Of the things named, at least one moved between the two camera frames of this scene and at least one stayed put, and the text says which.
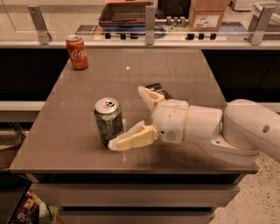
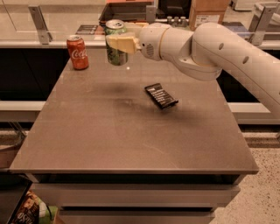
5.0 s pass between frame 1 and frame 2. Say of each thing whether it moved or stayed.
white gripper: moved
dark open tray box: stayed
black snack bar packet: stayed
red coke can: stayed
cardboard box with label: stayed
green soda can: moved
